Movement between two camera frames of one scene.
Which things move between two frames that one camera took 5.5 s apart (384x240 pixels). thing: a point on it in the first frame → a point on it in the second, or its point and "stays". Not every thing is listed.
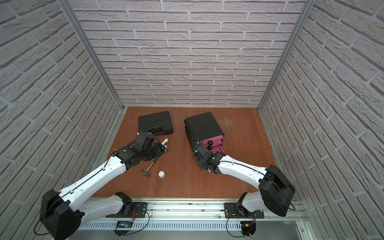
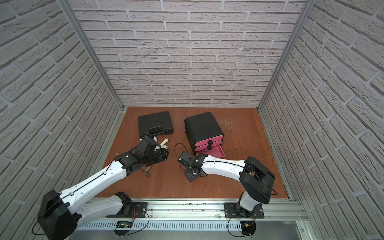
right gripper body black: x=201 y=164 → x=189 y=176
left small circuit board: x=122 y=228 stays
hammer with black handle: x=146 y=172 stays
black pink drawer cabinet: x=204 y=128 stays
